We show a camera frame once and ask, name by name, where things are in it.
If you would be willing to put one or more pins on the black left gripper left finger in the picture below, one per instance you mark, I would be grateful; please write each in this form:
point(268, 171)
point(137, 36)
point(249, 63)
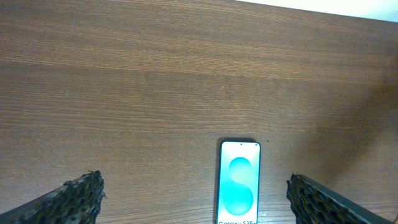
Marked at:
point(76, 201)

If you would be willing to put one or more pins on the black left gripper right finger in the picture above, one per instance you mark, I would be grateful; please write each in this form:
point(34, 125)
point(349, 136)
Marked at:
point(312, 203)

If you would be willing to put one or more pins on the blue Galaxy smartphone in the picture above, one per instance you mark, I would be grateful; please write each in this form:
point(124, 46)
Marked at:
point(238, 183)

